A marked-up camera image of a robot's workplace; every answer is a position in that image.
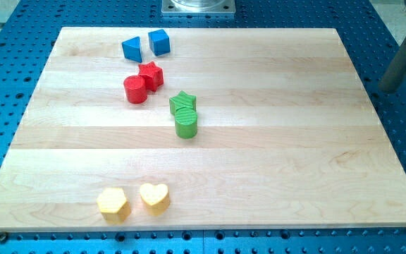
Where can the light wooden board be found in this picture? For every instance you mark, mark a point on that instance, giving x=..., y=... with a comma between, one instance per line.
x=287, y=137

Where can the left board stop bolt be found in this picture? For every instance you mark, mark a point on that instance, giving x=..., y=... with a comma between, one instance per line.
x=3, y=237

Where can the green cylinder block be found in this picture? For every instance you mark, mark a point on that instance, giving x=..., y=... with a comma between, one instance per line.
x=186, y=123

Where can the green star block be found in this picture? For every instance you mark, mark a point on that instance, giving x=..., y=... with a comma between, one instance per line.
x=182, y=100

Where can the red star block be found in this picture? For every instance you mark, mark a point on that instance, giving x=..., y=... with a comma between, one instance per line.
x=153, y=75

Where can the red cylinder block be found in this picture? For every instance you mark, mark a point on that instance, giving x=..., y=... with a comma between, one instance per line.
x=135, y=89

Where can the yellow heart block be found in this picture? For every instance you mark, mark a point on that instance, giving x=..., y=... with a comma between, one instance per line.
x=156, y=198

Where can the blue cube block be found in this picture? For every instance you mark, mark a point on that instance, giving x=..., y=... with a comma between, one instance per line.
x=159, y=42

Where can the blue triangular prism block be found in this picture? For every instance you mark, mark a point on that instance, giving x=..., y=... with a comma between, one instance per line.
x=132, y=49

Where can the yellow hexagon block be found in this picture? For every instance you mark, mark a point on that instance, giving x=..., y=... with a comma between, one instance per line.
x=113, y=205

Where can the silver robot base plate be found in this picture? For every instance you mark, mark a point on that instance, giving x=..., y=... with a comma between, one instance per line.
x=190, y=7

